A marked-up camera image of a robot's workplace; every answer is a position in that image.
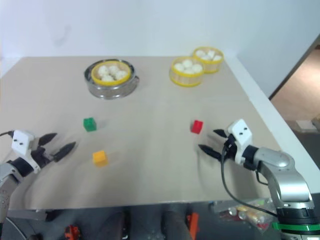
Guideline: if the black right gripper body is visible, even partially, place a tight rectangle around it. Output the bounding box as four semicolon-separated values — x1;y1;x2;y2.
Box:
222;134;238;161

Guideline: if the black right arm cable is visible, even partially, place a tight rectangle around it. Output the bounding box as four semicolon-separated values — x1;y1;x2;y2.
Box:
220;146;279;218

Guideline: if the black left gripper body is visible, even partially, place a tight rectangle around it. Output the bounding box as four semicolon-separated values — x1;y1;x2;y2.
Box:
31;145;57;169

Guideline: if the clear bag of toy food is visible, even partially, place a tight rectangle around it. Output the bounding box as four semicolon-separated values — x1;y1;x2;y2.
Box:
216;198;274;231

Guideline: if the green cube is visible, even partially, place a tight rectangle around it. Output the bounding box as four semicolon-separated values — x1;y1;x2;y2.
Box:
82;116;98;133

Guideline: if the yellow cube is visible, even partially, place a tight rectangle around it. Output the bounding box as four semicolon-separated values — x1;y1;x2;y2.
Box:
92;150;109;167

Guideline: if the beige table mat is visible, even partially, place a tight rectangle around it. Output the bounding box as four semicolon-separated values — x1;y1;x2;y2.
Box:
0;55;284;210

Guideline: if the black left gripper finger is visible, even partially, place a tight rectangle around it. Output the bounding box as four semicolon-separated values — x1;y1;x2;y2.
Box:
53;141;77;163
39;132;58;146

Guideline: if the red cube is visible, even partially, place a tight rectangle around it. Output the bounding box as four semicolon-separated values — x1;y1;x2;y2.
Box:
190;119;204;135

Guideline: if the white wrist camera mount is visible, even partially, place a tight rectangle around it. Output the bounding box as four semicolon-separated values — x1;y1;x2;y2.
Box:
11;129;42;173
225;118;254;165

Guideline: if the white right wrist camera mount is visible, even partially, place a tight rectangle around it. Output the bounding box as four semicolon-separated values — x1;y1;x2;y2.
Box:
225;118;254;165

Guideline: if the orange clamp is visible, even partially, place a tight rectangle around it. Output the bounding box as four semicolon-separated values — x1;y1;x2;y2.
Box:
64;224;81;240
185;212;200;234

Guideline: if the yellow steamer basket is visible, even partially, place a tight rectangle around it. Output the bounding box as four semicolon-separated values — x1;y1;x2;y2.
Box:
169;56;206;89
90;60;132;85
192;46;224;75

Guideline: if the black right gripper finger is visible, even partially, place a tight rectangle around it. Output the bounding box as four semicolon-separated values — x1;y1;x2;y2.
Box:
212;128;229;138
197;144;223;161

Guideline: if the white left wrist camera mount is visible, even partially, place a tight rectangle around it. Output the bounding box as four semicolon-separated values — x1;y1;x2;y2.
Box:
11;129;42;173

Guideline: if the white box on floor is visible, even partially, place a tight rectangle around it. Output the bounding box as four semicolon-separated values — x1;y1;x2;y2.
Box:
295;119;318;131

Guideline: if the round steel steamer pot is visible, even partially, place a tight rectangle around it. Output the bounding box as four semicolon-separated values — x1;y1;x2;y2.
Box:
83;59;140;101

